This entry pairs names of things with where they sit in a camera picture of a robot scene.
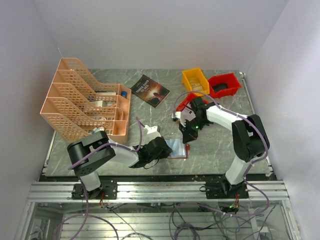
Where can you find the dark item in red bin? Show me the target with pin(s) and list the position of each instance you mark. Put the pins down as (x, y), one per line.
(219, 87)

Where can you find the red bin with cards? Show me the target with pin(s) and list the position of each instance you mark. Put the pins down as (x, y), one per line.
(183, 103)

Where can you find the pink mesh file organizer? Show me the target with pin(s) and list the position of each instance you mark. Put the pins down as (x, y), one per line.
(77, 104)

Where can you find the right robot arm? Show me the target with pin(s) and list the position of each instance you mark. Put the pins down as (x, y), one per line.
(249, 138)

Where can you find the yellow plastic bin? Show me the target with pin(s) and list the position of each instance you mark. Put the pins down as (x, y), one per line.
(195, 80)

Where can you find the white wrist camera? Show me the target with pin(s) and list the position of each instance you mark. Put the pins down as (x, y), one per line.
(183, 116)
(152, 131)

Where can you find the aluminium mounting rail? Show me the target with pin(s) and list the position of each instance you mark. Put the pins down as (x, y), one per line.
(154, 192)

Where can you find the red leather card holder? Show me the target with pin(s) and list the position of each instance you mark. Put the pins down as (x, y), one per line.
(179, 149)

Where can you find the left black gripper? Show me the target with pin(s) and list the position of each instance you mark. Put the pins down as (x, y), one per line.
(166, 152)

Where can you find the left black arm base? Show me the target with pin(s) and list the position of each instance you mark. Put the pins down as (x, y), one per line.
(107, 191)

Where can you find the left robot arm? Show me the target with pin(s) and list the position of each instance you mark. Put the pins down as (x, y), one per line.
(91, 152)

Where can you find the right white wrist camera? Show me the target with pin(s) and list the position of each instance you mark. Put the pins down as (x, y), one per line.
(183, 116)

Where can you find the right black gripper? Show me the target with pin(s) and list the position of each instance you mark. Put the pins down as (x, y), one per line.
(187, 135)

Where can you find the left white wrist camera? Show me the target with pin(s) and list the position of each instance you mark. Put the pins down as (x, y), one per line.
(152, 131)

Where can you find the dark paperback book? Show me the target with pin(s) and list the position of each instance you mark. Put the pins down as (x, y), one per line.
(149, 91)

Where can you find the red bin with dark item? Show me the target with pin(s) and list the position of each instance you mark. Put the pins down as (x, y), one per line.
(230, 79)

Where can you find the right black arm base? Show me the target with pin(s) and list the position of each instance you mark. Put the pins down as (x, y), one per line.
(224, 190)

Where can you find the blue bottle cap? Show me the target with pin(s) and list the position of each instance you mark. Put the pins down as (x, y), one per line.
(124, 94)

